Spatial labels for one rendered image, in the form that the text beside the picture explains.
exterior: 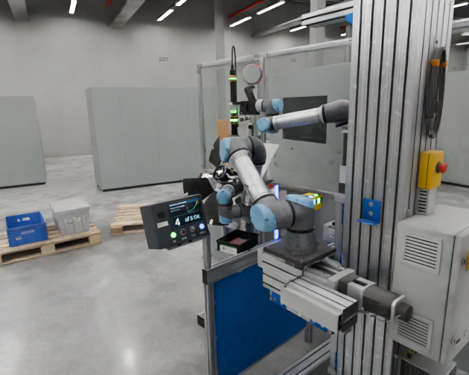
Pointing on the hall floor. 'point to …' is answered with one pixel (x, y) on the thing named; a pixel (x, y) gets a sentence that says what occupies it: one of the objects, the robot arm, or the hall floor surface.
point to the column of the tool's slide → (256, 114)
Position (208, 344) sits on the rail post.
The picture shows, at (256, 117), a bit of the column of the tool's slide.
